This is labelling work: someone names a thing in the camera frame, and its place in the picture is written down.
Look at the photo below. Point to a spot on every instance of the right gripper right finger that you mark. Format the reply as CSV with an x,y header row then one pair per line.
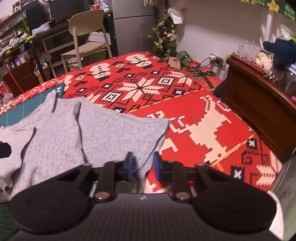
x,y
220,200

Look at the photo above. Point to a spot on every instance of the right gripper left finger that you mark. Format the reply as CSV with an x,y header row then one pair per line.
x,y
62,202

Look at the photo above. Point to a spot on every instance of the grey polo shirt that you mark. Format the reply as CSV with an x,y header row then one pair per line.
x,y
62,134

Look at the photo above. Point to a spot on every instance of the green cutting mat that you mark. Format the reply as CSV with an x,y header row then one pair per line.
x,y
11,117

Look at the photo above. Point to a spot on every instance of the wooden drawer chest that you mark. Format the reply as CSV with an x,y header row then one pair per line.
x,y
24,76

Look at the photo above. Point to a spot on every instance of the red christmas pattern blanket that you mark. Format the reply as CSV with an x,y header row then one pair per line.
x,y
202,128

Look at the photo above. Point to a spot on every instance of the dark wooden side cabinet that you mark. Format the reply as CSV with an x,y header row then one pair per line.
x,y
261,104

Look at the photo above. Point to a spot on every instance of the dark desk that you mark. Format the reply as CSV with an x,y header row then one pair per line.
x,y
93,31

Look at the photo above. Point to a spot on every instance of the white drawer unit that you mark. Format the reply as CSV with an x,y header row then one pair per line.
x,y
57,44

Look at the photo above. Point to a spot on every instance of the red wrapped gift box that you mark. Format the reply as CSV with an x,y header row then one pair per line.
x,y
203,78

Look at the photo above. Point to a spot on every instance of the black monitor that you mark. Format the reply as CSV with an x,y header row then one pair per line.
x,y
60,9

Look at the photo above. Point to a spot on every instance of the dark blue cloth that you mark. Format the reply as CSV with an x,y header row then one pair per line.
x,y
284,52

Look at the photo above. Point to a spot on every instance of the red mug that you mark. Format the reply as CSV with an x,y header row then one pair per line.
x,y
95,7

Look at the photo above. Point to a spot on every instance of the grey refrigerator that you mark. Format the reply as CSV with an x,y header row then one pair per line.
x,y
133,22

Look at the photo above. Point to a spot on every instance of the small christmas tree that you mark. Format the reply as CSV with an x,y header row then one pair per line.
x,y
162,40

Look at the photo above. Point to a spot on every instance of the red broom handle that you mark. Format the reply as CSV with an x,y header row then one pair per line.
x,y
18,86

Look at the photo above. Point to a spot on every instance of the wall power outlet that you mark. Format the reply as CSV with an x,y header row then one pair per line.
x,y
217,61

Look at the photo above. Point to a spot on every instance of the green christmas wall banner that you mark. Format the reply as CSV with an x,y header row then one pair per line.
x,y
285,8

